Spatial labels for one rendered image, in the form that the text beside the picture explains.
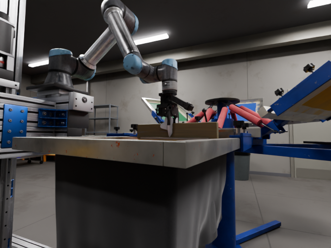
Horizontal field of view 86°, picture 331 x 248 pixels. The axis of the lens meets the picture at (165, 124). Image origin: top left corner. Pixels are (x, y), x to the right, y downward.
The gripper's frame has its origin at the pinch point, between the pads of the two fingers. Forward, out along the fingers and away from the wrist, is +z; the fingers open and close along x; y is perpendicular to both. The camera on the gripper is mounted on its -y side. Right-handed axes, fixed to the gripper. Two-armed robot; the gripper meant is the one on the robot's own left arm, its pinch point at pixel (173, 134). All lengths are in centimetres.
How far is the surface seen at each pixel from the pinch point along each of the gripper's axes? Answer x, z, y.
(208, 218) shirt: 14.3, 27.8, -20.8
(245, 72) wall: -449, -172, 20
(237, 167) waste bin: -358, 71, 31
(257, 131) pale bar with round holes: -31.8, -1.4, -32.9
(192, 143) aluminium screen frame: 48, 2, -29
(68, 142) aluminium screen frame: 50, 2, 0
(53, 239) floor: -24, 100, 143
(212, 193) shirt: 11.7, 20.4, -21.2
